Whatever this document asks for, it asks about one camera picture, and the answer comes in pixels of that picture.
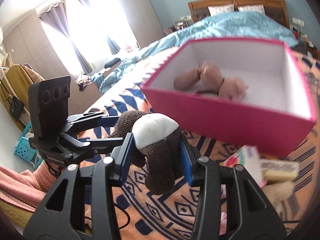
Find orange patterned blanket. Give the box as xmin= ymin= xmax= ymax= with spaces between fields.
xmin=72 ymin=47 xmax=320 ymax=240

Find blue plastic basket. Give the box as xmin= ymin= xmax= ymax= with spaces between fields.
xmin=12 ymin=121 xmax=43 ymax=167

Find purple curtain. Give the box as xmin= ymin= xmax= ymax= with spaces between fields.
xmin=39 ymin=4 xmax=93 ymax=73
xmin=74 ymin=0 xmax=121 ymax=56

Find olive green cloth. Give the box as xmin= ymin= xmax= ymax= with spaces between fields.
xmin=0 ymin=200 xmax=33 ymax=228

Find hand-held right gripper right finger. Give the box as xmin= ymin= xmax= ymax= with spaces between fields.
xmin=179 ymin=141 xmax=288 ymax=240

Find pink cardboard box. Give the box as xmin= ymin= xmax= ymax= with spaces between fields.
xmin=140 ymin=37 xmax=318 ymax=158

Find floral tissue pack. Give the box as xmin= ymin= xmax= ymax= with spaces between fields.
xmin=220 ymin=145 xmax=263 ymax=188

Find white patterned pillow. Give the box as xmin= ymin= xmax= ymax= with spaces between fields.
xmin=237 ymin=4 xmax=265 ymax=14
xmin=207 ymin=4 xmax=235 ymax=17

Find light blue quilt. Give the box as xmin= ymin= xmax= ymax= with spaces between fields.
xmin=91 ymin=11 xmax=299 ymax=95

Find beige plush toy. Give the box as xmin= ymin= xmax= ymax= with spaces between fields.
xmin=262 ymin=180 xmax=296 ymax=207

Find wooden headboard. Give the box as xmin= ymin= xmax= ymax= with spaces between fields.
xmin=187 ymin=0 xmax=290 ymax=29

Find small black bag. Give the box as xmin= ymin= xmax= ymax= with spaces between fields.
xmin=7 ymin=96 xmax=25 ymax=121

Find black cable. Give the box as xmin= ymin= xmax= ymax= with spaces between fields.
xmin=82 ymin=204 xmax=130 ymax=233

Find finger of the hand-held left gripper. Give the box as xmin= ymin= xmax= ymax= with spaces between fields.
xmin=61 ymin=133 xmax=125 ymax=155
xmin=66 ymin=111 xmax=121 ymax=133

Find person's left forearm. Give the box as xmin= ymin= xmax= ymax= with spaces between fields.
xmin=0 ymin=160 xmax=58 ymax=213

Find mustard yellow coat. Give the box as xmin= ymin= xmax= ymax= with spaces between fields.
xmin=0 ymin=64 xmax=46 ymax=131

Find beige tissue pack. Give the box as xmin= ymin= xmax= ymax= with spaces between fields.
xmin=260 ymin=159 xmax=300 ymax=183

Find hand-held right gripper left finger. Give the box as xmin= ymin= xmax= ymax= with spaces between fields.
xmin=24 ymin=132 xmax=134 ymax=240

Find brown and white knitted plush toy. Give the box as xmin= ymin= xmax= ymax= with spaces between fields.
xmin=107 ymin=110 xmax=185 ymax=195

